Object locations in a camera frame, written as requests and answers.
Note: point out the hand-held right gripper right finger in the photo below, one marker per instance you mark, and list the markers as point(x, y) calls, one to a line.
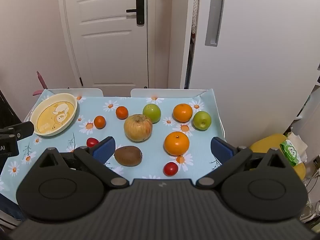
point(222, 149)

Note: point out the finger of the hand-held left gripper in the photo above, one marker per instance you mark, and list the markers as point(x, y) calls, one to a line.
point(25, 130)

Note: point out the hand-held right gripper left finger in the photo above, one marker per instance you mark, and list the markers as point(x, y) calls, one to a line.
point(104, 149)

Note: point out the brown kiwi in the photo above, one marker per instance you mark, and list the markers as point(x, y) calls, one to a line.
point(128, 156)

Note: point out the small mandarin orange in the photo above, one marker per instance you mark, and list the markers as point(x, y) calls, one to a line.
point(122, 112)
point(99, 122)

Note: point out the yellow cartoon plate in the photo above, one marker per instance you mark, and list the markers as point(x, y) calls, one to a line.
point(53, 116)

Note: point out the large yellow-red apple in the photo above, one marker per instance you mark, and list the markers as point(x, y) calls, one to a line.
point(138, 128)

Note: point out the large orange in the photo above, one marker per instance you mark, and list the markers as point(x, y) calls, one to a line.
point(183, 113)
point(176, 143)

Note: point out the red cherry tomato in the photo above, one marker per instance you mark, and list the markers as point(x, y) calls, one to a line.
point(170, 169)
point(91, 142)

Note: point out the green apple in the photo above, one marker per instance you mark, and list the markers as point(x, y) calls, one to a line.
point(202, 120)
point(151, 113)

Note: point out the blue daisy print tablecloth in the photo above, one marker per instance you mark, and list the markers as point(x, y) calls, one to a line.
point(62, 141)

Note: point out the yellow stool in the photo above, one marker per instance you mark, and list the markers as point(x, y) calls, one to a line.
point(267, 142)

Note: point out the white chair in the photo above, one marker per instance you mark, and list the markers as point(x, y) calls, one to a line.
point(87, 92)
point(175, 92)

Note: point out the dark blue cloth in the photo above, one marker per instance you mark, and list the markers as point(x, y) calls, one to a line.
point(8, 210)

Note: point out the green wet wipes packet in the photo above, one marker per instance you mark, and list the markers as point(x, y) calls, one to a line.
point(291, 153)

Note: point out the metal door hinge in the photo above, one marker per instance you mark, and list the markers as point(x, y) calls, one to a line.
point(81, 81)

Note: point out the white tissue paper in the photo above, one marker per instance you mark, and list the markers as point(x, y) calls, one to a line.
point(300, 141)

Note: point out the white wardrobe sliding door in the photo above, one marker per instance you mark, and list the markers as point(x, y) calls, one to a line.
point(250, 60)

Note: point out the white panel door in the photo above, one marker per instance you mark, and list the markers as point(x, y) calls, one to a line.
point(105, 55)

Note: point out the white lace fabric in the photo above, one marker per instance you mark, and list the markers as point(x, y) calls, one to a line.
point(195, 5)

